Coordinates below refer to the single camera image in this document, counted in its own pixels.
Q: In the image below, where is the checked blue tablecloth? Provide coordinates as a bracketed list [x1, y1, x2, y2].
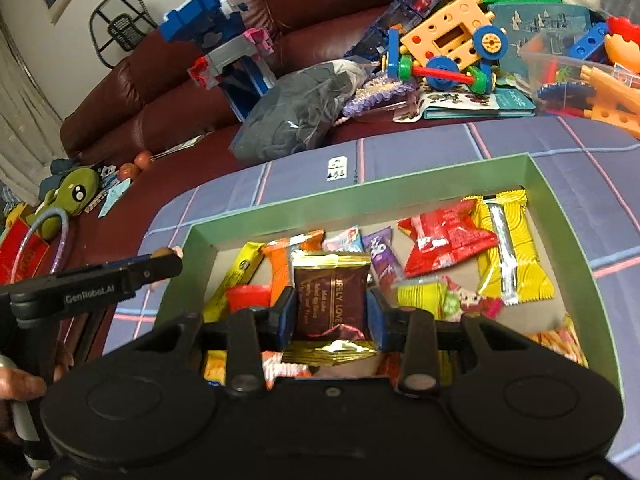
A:
[102, 115, 640, 480]

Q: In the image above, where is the orange stick snack packet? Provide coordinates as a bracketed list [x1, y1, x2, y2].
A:
[525, 315, 591, 368]

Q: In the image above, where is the green cardboard box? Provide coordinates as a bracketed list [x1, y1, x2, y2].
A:
[150, 152, 626, 401]

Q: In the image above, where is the person's left hand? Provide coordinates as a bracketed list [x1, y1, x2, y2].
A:
[0, 367, 49, 403]

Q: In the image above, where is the red and orange toy gear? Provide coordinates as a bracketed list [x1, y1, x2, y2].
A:
[605, 16, 640, 66]

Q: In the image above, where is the small yellow-green snack packet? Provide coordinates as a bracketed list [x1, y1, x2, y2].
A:
[396, 280, 448, 321]

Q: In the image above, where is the teal printed board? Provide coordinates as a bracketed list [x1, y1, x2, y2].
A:
[487, 2, 593, 61]

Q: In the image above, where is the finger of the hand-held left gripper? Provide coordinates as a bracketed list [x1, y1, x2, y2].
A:
[117, 251, 184, 291]

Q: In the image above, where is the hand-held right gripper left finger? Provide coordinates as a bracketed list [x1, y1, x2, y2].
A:
[132, 286, 300, 397]

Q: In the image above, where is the long yellow bar packet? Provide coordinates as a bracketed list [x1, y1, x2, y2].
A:
[202, 241, 266, 323]

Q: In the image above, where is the pale pink and blue packet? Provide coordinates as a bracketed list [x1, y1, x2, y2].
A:
[322, 225, 365, 256]

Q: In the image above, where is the light blue card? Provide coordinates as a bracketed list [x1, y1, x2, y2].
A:
[97, 180, 132, 218]

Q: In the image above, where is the brown chocolate packet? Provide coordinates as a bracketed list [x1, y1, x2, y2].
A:
[291, 252, 372, 343]

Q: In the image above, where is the dark cloth in plastic bag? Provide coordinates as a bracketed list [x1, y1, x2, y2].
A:
[230, 59, 373, 163]

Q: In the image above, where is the blue toy robot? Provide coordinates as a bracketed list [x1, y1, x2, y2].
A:
[160, 0, 276, 121]

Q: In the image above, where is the small pink cartoon packet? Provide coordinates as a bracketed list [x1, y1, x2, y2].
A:
[442, 280, 503, 322]

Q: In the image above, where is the orange-red sausage packet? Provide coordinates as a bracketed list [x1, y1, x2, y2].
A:
[225, 284, 313, 391]

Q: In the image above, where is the purple hoop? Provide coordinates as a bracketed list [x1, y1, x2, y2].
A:
[7, 209, 71, 291]

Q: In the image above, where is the purple knit item in bag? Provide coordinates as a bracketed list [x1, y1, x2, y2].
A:
[342, 72, 418, 121]

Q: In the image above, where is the plain red snack packet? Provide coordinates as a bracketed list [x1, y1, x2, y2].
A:
[397, 199, 501, 278]

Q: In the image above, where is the purple candy packet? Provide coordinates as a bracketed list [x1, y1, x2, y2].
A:
[362, 226, 406, 286]

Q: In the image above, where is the orange packet with silver seam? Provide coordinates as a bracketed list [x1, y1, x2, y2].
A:
[262, 230, 326, 306]

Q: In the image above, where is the paper sheet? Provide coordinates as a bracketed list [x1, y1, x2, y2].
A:
[150, 134, 208, 161]

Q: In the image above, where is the clear bin of toy parts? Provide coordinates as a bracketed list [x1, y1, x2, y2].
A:
[517, 27, 640, 140]

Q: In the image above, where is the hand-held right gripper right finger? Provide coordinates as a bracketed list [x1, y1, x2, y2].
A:
[366, 287, 538, 397]

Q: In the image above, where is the tall yellow-green snack packet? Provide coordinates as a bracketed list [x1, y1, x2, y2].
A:
[472, 187, 555, 307]

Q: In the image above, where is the gold foil packet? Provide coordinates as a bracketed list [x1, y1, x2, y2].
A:
[282, 337, 378, 368]

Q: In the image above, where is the green plush toy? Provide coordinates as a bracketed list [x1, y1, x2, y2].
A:
[25, 167, 101, 238]

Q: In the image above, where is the red box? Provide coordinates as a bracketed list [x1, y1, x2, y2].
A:
[0, 217, 51, 286]

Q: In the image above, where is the pale curtain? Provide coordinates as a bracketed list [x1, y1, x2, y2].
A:
[0, 15, 68, 206]

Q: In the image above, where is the orange toy vehicle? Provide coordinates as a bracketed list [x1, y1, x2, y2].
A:
[382, 0, 511, 96]

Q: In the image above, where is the blue transparent toy case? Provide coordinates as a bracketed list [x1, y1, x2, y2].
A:
[345, 0, 447, 61]

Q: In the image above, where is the sticker sheet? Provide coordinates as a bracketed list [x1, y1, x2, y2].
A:
[392, 87, 501, 123]

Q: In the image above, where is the black mesh back support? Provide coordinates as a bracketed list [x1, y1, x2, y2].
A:
[89, 0, 151, 66]

